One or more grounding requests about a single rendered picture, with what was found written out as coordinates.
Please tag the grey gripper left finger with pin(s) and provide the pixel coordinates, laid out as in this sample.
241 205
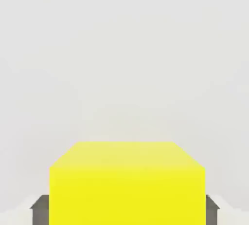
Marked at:
41 212

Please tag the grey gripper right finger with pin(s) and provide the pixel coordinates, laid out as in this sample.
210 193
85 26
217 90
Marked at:
211 213

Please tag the small yellow cube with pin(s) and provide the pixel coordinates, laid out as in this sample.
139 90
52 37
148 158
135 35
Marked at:
127 190

